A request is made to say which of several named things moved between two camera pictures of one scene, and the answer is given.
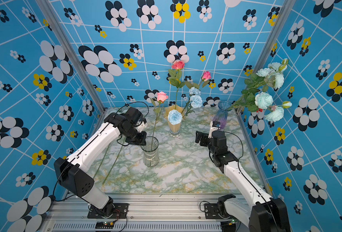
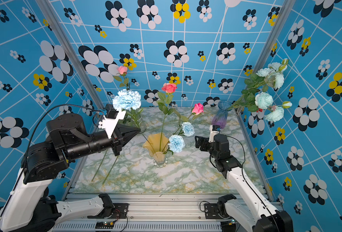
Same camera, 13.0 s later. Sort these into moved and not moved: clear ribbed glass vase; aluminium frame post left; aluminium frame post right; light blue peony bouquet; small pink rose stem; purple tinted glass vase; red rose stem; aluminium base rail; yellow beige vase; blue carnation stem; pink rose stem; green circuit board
Moved: clear ribbed glass vase; yellow beige vase; pink rose stem; red rose stem; small pink rose stem; blue carnation stem
Not moved: aluminium base rail; green circuit board; purple tinted glass vase; aluminium frame post right; aluminium frame post left; light blue peony bouquet
